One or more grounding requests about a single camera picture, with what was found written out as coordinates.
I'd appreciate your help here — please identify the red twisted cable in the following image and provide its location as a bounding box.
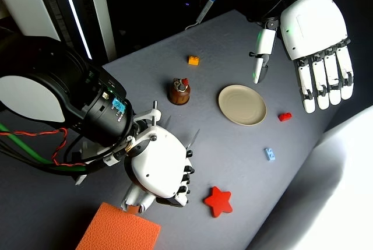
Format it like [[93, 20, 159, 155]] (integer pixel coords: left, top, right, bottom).
[[0, 127, 87, 167]]

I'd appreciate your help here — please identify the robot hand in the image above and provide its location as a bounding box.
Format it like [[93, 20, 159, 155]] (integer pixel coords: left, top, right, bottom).
[[248, 0, 355, 114], [121, 124, 195, 215]]

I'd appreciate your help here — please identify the chocolate toy cake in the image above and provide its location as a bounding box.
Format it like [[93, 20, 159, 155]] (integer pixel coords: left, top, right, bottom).
[[168, 77, 192, 105]]

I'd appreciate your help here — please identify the thick green cable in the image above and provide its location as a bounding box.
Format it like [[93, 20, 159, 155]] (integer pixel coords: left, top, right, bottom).
[[0, 123, 88, 172]]

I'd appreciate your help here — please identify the grey table cloth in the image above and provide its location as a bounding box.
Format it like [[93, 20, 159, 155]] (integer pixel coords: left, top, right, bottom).
[[0, 9, 362, 250]]

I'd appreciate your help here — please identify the red star block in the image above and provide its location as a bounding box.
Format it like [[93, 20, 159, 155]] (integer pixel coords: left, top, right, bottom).
[[203, 186, 234, 219]]

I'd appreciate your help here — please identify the beige round plate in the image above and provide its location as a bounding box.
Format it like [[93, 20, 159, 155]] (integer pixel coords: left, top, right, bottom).
[[218, 84, 268, 126]]

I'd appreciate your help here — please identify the grey plug with white cable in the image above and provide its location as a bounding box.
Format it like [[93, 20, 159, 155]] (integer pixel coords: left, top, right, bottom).
[[185, 0, 219, 31]]

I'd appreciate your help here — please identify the orange foam block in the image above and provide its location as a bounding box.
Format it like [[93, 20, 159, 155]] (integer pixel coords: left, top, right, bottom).
[[75, 202, 162, 250]]

